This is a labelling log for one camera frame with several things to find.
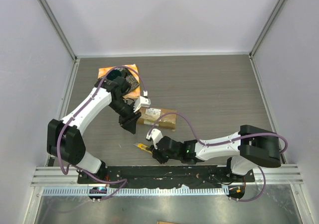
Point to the aluminium frame rail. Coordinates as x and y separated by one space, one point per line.
52 176

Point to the black patterned tray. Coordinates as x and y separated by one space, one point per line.
130 78

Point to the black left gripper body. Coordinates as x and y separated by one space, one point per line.
122 108

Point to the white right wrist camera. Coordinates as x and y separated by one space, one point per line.
154 135

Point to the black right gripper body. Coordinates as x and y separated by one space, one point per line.
163 158

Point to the orange checkered cloth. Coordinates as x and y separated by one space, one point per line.
136 93

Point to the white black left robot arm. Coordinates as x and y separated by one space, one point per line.
64 137

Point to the brown cardboard express box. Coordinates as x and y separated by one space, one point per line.
166 118

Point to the dark green round bowl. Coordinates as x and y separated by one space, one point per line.
112 75

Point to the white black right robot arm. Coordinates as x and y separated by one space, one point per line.
246 149

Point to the white slotted cable duct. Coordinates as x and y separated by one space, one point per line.
125 192

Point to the cardboard box on floor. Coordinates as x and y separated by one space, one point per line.
164 222

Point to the yellow utility knife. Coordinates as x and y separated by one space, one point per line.
143 147

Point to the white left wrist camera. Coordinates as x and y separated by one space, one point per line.
142 101

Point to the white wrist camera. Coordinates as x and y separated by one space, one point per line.
142 101
154 135

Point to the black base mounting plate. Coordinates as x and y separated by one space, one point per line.
168 177

